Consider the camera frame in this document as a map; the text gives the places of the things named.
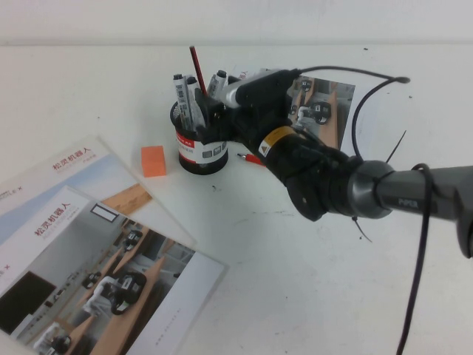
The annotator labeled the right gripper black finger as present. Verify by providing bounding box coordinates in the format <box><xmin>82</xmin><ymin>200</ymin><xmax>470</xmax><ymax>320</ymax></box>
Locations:
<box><xmin>194</xmin><ymin>89</ymin><xmax>225</xmax><ymax>114</ymax></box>
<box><xmin>194</xmin><ymin>120</ymin><xmax>232</xmax><ymax>146</ymax></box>

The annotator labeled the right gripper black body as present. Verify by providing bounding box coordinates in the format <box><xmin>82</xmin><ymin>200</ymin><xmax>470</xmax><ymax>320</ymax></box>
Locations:
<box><xmin>208</xmin><ymin>96</ymin><xmax>295</xmax><ymax>158</ymax></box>

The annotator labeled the white marker with black cap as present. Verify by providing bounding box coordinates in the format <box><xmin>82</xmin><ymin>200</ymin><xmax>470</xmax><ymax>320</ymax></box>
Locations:
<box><xmin>186</xmin><ymin>75</ymin><xmax>206</xmax><ymax>129</ymax></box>
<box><xmin>206</xmin><ymin>70</ymin><xmax>228</xmax><ymax>100</ymax></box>

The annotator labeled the black mesh pen holder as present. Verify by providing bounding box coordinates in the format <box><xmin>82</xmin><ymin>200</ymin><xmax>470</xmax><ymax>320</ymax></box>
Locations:
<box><xmin>169</xmin><ymin>99</ymin><xmax>230</xmax><ymax>175</ymax></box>

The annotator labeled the red pen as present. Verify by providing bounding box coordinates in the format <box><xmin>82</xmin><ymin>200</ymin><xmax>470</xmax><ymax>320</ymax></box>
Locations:
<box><xmin>237</xmin><ymin>152</ymin><xmax>268</xmax><ymax>169</ymax></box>

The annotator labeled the white marker with barcode label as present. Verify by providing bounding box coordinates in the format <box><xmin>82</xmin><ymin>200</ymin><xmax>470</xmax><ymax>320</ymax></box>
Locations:
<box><xmin>172</xmin><ymin>73</ymin><xmax>194</xmax><ymax>131</ymax></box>

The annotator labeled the red pencil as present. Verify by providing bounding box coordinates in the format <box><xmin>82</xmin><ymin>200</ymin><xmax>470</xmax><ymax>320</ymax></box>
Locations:
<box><xmin>188</xmin><ymin>44</ymin><xmax>209</xmax><ymax>97</ymax></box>

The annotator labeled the orange foam cube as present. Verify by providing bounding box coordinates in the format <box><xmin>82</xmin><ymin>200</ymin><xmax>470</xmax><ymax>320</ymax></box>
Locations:
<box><xmin>140</xmin><ymin>145</ymin><xmax>167</xmax><ymax>178</ymax></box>

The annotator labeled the brochure with robot photo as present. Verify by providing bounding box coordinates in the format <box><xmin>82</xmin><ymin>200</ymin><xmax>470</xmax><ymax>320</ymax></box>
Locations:
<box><xmin>236</xmin><ymin>66</ymin><xmax>358</xmax><ymax>153</ymax></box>

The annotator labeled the brochure with pale blue cover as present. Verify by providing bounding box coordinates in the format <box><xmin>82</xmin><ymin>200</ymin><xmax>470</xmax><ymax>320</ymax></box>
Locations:
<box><xmin>0</xmin><ymin>135</ymin><xmax>197</xmax><ymax>247</ymax></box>

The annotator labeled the black zip tie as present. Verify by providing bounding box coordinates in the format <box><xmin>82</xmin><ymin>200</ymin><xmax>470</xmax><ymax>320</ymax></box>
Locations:
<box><xmin>350</xmin><ymin>217</ymin><xmax>373</xmax><ymax>244</ymax></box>
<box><xmin>384</xmin><ymin>129</ymin><xmax>408</xmax><ymax>166</ymax></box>

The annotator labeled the brochure with grey office photo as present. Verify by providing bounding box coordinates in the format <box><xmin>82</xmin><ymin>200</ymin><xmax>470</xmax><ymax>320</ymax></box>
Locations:
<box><xmin>0</xmin><ymin>184</ymin><xmax>227</xmax><ymax>355</ymax></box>

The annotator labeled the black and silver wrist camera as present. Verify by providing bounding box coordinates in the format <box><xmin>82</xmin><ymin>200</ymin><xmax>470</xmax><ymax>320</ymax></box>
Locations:
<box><xmin>223</xmin><ymin>69</ymin><xmax>299</xmax><ymax>110</ymax></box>

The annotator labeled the black camera cable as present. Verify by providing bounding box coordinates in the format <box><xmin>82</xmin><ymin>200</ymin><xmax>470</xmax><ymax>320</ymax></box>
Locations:
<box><xmin>291</xmin><ymin>65</ymin><xmax>434</xmax><ymax>355</ymax></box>

